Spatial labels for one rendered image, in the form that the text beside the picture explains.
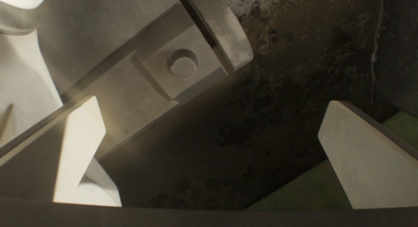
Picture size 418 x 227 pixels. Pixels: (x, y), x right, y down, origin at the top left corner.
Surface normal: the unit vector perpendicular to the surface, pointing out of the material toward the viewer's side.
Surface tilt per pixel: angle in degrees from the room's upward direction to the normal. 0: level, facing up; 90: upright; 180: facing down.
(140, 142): 0
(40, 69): 90
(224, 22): 6
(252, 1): 0
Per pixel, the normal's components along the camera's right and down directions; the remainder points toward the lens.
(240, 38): 0.27, 0.57
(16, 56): 0.83, -0.54
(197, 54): 0.13, 0.45
